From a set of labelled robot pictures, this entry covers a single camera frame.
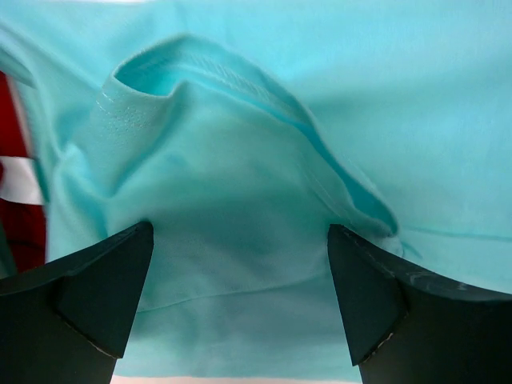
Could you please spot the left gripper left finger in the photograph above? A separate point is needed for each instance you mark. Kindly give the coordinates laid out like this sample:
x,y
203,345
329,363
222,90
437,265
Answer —
x,y
69,321

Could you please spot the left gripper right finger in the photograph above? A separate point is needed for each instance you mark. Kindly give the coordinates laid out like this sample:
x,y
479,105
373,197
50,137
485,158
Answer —
x,y
406,324

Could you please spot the teal polo shirt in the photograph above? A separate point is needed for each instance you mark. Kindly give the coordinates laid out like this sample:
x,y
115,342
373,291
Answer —
x,y
242,130

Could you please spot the folded red t shirt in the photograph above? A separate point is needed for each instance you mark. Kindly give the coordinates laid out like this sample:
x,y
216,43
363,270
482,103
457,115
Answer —
x,y
22,214

